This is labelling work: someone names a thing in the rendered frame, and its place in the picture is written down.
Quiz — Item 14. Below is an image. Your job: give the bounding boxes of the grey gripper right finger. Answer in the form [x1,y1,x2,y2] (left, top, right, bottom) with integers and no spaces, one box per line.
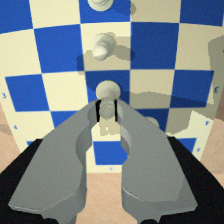
[114,98,224,224]

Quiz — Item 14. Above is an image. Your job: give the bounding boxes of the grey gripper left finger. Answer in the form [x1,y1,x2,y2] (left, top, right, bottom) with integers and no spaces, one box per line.
[0,99,101,224]

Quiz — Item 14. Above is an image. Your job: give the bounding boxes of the blue and cream chessboard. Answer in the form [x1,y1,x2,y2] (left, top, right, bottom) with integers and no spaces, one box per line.
[0,0,224,173]

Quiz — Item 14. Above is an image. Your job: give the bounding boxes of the white pawn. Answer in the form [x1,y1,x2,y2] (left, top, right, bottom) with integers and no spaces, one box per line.
[90,33,115,61]
[88,0,113,11]

